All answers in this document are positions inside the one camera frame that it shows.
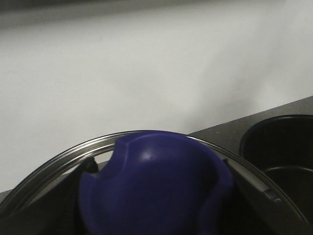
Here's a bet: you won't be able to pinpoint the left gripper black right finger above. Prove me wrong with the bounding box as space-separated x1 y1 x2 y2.
223 159 308 235

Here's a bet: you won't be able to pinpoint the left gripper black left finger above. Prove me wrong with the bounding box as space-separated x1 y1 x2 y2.
0 158 98 235

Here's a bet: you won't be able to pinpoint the glass lid with blue knob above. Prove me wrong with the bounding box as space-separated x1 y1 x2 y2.
0 131 313 235

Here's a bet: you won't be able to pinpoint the blue cooking pot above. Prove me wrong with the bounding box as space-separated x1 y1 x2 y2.
239 115 313 223

